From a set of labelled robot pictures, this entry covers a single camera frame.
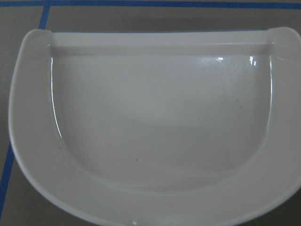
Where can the beige plastic dustpan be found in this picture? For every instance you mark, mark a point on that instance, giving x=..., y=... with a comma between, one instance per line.
x=159, y=129

